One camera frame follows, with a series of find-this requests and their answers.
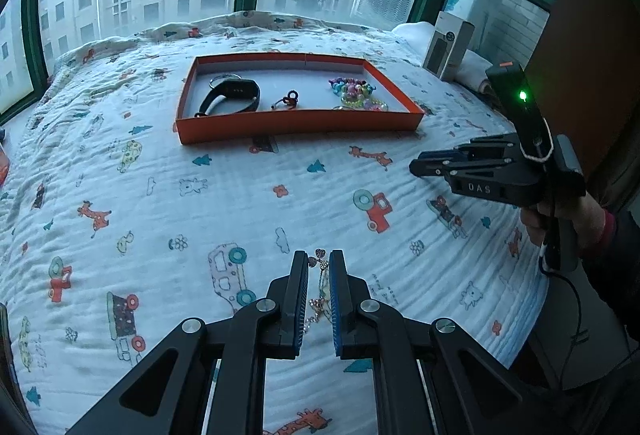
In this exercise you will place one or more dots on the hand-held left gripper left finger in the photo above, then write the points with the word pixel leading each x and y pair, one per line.
pixel 300 310

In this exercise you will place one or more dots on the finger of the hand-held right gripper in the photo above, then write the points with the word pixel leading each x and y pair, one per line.
pixel 465 164
pixel 492 143

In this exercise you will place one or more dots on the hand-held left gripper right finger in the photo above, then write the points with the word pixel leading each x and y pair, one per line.
pixel 334 310

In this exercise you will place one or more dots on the orange shallow box tray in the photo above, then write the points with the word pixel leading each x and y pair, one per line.
pixel 300 129

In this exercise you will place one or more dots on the large silver bangle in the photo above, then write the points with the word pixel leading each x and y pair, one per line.
pixel 216 77

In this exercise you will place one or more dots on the person's right forearm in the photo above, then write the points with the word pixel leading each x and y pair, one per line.
pixel 622 255

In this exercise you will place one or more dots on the person's right hand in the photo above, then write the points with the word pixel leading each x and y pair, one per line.
pixel 582 221

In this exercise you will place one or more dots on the white rolled towel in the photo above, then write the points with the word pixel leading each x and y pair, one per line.
pixel 475 67

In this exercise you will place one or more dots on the white and grey carton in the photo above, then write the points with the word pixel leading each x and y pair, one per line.
pixel 445 50

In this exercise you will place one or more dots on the white pillow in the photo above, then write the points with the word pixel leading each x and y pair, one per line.
pixel 412 37

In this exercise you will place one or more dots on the brown wooden cabinet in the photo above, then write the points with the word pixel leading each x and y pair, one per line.
pixel 595 40

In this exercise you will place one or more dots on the white printed blanket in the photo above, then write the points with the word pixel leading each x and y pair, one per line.
pixel 175 195

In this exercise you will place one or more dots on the person's dark clothing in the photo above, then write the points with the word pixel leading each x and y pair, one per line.
pixel 600 390

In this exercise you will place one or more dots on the black smart band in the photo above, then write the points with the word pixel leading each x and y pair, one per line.
pixel 235 90

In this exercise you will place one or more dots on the orange object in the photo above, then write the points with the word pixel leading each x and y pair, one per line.
pixel 2 170

